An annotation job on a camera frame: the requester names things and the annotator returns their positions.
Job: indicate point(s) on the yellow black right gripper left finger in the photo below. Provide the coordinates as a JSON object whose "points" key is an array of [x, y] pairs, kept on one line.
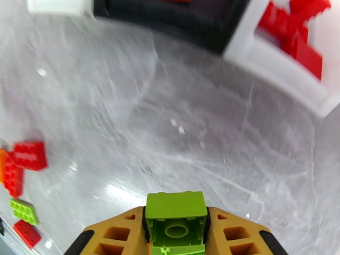
{"points": [[114, 235]]}

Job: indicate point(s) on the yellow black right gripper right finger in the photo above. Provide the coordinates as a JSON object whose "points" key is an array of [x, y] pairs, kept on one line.
{"points": [[239, 235]]}

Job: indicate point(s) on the green lego brick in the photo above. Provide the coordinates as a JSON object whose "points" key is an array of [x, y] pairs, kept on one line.
{"points": [[24, 211], [175, 206]]}

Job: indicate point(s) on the white plastic bin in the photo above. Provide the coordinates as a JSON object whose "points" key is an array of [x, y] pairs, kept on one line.
{"points": [[53, 4], [279, 76]]}

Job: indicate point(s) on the black plastic bin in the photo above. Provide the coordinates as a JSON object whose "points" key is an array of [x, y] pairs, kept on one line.
{"points": [[172, 20]]}

